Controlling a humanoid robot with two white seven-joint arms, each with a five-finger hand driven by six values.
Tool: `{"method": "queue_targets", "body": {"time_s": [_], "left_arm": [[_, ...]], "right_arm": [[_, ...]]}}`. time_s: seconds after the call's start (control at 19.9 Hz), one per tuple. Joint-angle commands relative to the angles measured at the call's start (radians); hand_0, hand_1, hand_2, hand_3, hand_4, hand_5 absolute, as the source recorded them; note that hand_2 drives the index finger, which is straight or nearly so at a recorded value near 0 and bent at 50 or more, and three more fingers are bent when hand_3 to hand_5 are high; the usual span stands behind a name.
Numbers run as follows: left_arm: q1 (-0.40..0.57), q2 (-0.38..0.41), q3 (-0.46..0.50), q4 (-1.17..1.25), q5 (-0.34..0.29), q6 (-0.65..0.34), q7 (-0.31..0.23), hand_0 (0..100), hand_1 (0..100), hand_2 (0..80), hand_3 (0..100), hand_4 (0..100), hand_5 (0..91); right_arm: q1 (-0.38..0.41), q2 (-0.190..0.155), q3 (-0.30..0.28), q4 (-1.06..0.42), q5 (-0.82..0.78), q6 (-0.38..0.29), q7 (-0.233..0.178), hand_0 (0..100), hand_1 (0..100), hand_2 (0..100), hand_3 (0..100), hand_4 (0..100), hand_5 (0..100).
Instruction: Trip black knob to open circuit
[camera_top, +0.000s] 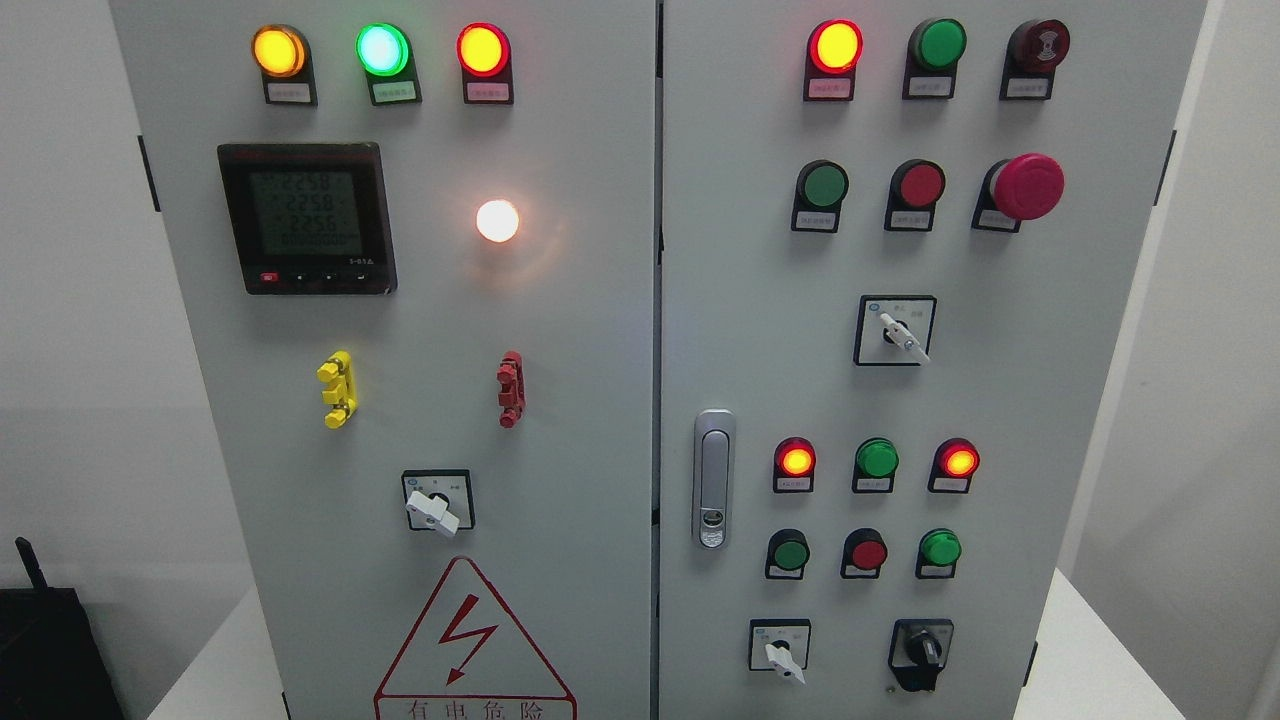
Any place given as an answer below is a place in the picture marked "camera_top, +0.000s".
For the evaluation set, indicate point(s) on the green indicator lower middle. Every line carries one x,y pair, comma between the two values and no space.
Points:
875,466

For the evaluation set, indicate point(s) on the grey left cabinet door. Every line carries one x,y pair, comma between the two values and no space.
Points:
563,501

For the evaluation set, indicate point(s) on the red lit indicator lower left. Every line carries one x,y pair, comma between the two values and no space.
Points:
795,461

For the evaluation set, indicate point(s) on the dark red buzzer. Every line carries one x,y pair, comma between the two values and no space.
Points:
1035,50

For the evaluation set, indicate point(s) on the white selector switch bottom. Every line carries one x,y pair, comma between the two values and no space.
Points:
780,646

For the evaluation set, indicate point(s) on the white selector switch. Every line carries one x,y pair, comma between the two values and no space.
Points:
780,646
894,330

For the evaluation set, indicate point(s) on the white selector switch left door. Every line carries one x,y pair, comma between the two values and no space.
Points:
439,500

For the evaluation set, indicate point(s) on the red indicator light top right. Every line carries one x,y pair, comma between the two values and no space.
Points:
833,52

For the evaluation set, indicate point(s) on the black rotary knob switch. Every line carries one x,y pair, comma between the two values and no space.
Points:
919,652

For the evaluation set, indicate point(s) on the red push button lower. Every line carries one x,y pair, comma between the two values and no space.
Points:
864,554

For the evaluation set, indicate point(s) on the red electric warning sticker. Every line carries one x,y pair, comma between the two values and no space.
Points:
468,657

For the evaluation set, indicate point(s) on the red lit indicator lower right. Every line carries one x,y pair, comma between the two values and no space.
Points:
954,465

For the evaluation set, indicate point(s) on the green push button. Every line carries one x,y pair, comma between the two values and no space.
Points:
821,187
787,555
938,552

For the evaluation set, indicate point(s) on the red indicator light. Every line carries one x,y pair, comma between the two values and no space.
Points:
833,52
486,64

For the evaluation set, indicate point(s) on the green indicator light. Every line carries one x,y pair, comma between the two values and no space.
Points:
935,48
386,56

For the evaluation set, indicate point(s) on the yellow terminal connector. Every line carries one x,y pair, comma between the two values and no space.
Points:
337,373

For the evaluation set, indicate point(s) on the green push button upper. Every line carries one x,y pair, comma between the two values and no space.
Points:
821,187

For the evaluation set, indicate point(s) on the red indicator light top left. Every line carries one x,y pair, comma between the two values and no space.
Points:
486,64

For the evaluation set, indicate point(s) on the white glowing indicator light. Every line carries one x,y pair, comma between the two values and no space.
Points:
497,220

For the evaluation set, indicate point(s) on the black digital power meter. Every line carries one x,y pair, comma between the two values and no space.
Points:
309,219

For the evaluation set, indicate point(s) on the red lit indicator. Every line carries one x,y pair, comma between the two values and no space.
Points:
954,465
795,461

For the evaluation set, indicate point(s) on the red emergency stop button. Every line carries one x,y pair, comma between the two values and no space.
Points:
1018,190

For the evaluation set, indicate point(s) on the red push button upper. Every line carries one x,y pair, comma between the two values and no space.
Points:
915,188

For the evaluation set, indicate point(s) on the grey cabinet door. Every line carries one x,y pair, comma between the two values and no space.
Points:
760,320
563,501

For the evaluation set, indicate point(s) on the grey right cabinet door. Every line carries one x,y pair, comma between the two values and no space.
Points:
760,320

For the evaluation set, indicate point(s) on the red terminal connector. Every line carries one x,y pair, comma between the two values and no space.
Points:
511,393

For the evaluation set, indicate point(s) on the green indicator light top left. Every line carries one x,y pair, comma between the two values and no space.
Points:
386,56

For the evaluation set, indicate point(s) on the yellow indicator light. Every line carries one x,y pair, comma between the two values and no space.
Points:
284,59

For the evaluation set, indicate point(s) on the white selector switch upper right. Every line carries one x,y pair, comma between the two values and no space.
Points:
894,330

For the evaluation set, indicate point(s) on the green push button lower left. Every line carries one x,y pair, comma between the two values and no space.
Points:
787,555

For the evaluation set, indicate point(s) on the green indicator light top right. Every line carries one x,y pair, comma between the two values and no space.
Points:
935,48

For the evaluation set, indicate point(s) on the silver door handle lock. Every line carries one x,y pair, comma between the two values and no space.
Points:
712,474

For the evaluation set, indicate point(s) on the green push button lower right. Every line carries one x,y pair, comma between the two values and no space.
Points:
938,552

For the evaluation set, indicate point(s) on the black device with antenna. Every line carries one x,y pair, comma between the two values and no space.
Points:
51,667

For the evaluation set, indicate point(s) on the red push button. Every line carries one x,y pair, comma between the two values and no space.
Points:
915,188
864,554

